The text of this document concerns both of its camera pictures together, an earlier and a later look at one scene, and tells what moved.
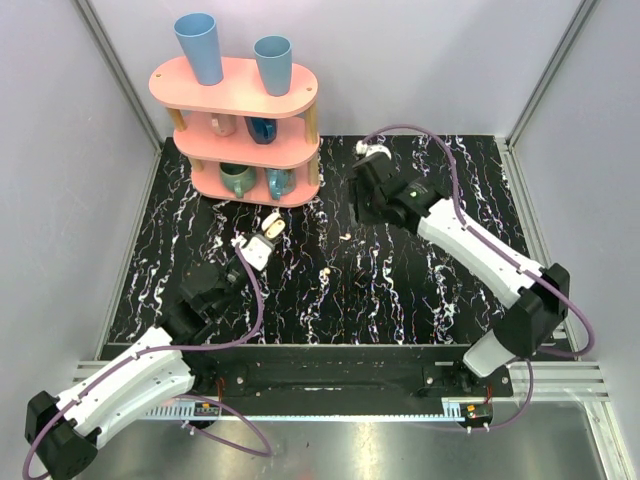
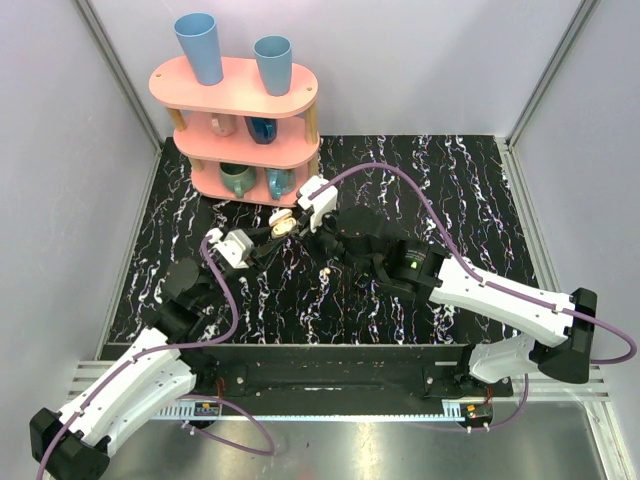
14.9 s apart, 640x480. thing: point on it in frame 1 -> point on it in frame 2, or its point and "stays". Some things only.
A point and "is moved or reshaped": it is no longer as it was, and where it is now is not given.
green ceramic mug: (238, 177) stays
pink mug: (223, 124) stays
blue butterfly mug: (281, 181) stays
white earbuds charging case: (273, 225) is moved or reshaped
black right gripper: (362, 216) -> (311, 238)
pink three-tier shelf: (243, 145) stays
